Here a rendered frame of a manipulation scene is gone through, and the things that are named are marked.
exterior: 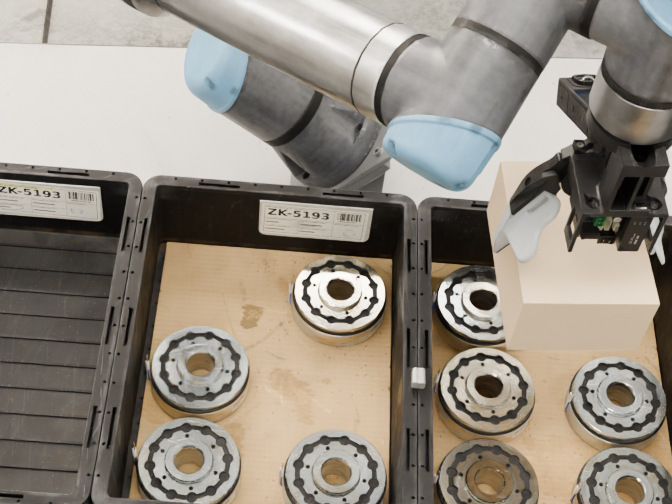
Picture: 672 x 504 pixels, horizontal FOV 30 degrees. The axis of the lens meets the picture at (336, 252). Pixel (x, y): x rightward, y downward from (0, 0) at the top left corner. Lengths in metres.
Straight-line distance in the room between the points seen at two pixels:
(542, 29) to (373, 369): 0.56
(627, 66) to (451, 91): 0.13
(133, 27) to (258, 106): 1.42
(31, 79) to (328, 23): 0.91
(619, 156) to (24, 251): 0.74
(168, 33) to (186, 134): 1.17
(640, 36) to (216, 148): 0.91
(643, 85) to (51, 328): 0.73
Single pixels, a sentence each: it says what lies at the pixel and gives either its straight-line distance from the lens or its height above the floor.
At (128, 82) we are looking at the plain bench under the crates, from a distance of 1.80.
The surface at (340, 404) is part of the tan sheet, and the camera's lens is 1.34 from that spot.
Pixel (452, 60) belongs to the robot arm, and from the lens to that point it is 0.91.
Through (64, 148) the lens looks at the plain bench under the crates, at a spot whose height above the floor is 0.70.
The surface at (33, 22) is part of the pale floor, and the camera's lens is 2.93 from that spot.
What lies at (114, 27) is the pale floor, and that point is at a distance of 2.91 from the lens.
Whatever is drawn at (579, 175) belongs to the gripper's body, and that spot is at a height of 1.24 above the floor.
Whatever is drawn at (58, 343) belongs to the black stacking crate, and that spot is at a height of 0.83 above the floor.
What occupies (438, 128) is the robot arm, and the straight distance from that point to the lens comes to 0.89.
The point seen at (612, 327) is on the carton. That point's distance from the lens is 1.14.
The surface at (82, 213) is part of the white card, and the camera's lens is 1.43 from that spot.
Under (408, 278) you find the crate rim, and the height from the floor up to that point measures 0.93.
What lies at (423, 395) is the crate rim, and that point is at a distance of 1.24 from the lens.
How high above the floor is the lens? 1.99
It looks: 53 degrees down
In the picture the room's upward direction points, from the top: 7 degrees clockwise
